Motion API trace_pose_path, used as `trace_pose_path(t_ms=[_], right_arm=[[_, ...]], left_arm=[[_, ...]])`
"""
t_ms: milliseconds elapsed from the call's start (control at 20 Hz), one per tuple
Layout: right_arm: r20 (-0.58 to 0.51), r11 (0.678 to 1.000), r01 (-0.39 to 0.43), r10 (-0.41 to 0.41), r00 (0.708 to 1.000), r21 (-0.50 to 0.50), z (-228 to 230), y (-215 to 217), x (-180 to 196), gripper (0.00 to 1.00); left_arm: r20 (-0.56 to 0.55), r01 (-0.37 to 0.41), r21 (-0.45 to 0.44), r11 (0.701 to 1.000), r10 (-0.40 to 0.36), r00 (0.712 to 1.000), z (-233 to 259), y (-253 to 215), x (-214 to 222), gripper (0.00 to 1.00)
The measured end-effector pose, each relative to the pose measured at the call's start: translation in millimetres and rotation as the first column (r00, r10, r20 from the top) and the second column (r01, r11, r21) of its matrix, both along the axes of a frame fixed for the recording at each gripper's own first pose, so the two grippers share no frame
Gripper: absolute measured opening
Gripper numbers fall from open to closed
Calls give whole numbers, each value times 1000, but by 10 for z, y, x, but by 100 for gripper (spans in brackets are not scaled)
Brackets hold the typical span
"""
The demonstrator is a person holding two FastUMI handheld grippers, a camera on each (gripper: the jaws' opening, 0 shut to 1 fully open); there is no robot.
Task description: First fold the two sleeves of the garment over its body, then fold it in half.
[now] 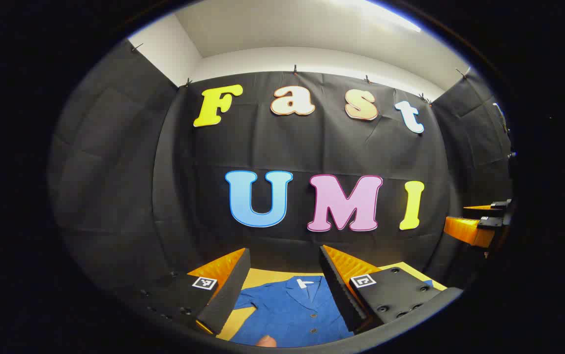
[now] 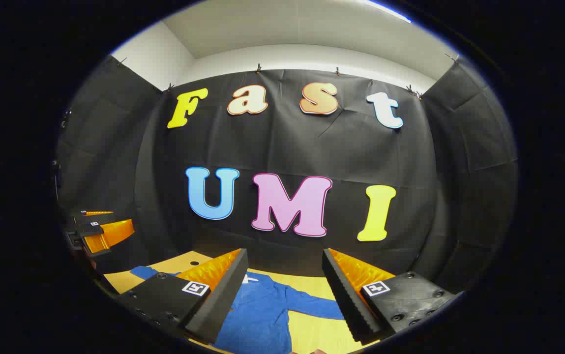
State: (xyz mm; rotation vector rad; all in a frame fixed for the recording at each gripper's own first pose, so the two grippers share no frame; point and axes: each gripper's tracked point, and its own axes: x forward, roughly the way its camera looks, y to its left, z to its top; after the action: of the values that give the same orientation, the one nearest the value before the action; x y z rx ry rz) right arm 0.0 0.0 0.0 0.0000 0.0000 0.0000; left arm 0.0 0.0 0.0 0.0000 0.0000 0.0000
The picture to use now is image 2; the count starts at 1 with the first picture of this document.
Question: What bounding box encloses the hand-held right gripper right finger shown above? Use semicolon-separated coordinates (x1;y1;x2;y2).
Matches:
322;248;460;346

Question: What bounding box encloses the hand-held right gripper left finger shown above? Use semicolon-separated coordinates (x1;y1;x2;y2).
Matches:
115;248;249;345

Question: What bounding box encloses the blue knit sweater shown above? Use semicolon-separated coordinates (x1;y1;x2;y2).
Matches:
130;265;347;354

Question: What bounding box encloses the black backdrop cloth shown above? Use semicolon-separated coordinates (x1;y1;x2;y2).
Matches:
56;54;519;295

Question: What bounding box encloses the row of small cloth clips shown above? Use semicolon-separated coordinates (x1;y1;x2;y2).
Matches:
118;53;460;101

